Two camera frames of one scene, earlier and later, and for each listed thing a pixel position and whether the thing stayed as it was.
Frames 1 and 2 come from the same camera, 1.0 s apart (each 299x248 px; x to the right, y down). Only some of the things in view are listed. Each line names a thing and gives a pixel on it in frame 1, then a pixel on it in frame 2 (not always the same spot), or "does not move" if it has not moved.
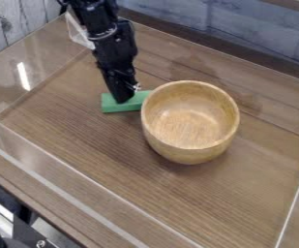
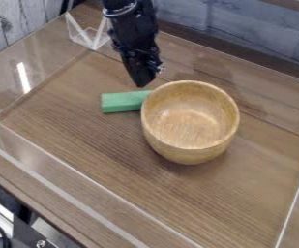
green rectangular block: x=133 y=105 does not move
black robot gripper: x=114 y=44 → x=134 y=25
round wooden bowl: x=190 y=121 does not move
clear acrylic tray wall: x=69 y=197 does not move
